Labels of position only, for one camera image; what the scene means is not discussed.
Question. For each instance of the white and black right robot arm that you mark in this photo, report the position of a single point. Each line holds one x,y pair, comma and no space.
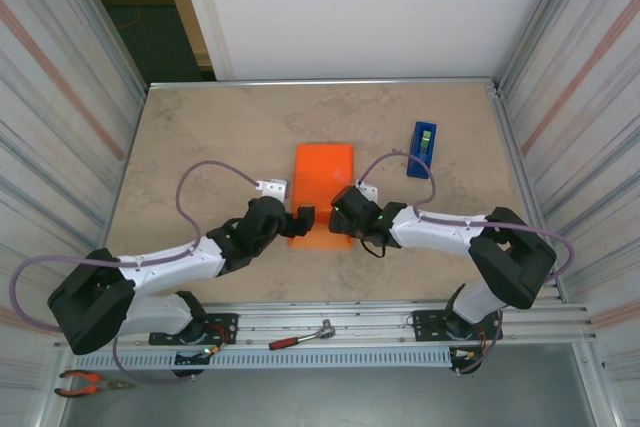
440,237

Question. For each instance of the green tape roll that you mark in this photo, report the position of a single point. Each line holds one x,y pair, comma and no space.
425,142

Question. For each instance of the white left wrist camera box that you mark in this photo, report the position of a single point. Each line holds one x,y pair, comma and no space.
274,187

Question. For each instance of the yellow power connector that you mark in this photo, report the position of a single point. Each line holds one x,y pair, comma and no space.
469,355
212,349

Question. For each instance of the thin aluminium frame rail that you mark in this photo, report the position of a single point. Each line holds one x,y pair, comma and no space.
325,83

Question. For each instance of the wide aluminium frame rail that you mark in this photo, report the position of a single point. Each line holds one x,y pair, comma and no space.
370,332

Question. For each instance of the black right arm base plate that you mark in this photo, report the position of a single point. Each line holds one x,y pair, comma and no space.
425,319

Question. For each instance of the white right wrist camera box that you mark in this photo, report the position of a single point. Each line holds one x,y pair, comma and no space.
369,190

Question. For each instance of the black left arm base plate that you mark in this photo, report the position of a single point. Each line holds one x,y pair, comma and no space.
225,322

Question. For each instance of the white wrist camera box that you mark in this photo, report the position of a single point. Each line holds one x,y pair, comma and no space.
369,190
274,187

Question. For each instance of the blue tape dispenser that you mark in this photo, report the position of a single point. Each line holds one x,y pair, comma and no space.
415,139

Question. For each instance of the beige door frame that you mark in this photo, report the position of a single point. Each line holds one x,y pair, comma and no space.
186,12

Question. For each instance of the slanted aluminium frame rail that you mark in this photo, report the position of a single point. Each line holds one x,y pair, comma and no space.
506,122

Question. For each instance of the orange wrapping paper sheet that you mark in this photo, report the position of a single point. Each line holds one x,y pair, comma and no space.
322,177

